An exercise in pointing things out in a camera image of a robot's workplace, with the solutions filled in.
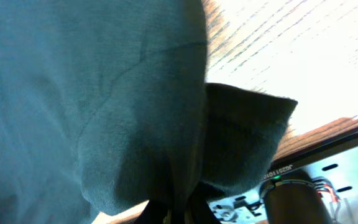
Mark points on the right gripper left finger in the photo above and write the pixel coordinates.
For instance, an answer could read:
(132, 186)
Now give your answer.
(154, 213)

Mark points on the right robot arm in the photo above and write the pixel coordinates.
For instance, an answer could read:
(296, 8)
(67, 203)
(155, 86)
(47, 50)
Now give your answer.
(290, 199)

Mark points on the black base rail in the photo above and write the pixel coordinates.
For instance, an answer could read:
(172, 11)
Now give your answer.
(332, 167)

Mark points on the black t-shirt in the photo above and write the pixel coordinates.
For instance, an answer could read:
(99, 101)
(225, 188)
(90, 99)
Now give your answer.
(104, 105)

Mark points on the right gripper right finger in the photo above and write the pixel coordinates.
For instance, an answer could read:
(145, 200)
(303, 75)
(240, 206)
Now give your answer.
(198, 210)

